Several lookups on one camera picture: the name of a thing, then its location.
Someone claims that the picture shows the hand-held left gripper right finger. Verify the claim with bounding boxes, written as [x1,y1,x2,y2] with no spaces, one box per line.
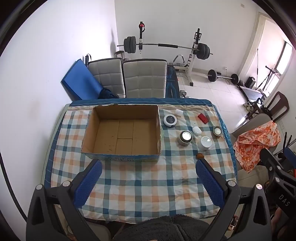
[195,159,272,241]

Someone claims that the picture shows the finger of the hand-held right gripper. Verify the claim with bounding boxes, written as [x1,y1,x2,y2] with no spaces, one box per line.
[260,148,289,179]

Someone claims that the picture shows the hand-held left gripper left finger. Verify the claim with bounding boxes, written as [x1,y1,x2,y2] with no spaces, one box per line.
[26,159,103,241]

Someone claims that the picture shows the cardboard box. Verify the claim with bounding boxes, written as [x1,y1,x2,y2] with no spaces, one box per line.
[81,104,162,162]

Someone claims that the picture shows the orange patterned cloth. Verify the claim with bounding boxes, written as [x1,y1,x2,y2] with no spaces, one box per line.
[233,121,281,173]

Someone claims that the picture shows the white cylindrical device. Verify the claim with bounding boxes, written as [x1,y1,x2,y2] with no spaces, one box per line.
[198,136,211,151]

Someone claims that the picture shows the beige chair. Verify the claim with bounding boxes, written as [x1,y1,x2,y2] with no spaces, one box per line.
[229,113,273,139]

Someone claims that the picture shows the plaid tablecloth with blue border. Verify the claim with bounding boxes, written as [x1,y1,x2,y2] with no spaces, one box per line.
[44,98,237,224]

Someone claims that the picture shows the silver cylindrical tin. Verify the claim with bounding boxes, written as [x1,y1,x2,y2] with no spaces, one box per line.
[177,130,193,147]

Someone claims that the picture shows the dark wooden chair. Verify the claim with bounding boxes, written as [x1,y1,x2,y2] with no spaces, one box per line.
[247,91,290,121]

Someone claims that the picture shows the black treadmill deck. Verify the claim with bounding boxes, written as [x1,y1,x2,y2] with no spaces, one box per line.
[239,85,266,102]

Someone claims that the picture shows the round white device black face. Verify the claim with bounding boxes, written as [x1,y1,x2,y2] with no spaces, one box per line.
[163,114,178,127]

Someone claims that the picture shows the dark blue cloth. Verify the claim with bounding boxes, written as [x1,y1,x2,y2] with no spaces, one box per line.
[100,88,119,100]

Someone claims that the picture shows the blue exercise mat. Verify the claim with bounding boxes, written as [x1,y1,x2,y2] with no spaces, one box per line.
[61,59,103,100]

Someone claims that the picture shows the window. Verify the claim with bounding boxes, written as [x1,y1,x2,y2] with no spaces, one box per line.
[276,42,294,75]

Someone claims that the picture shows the short barbell with black plates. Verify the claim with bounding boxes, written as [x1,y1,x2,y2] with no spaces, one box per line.
[207,69,239,84]

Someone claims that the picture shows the black and blue floor mat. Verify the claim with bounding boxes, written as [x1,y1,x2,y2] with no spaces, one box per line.
[166,66,181,98]

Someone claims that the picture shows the narrow grey quilted chair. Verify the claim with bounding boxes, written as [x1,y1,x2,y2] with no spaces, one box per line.
[88,58,126,99]

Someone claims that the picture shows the white squat rack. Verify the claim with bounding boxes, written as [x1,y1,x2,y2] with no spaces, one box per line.
[138,21,201,87]

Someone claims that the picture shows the wide grey quilted chair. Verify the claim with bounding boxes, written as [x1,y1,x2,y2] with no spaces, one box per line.
[122,59,167,99]

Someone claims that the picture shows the grey curved exercise bars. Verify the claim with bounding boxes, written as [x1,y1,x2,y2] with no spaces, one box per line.
[172,54,185,67]

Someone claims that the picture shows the long barbell with black plates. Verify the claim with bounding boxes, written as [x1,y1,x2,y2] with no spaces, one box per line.
[117,36,213,61]

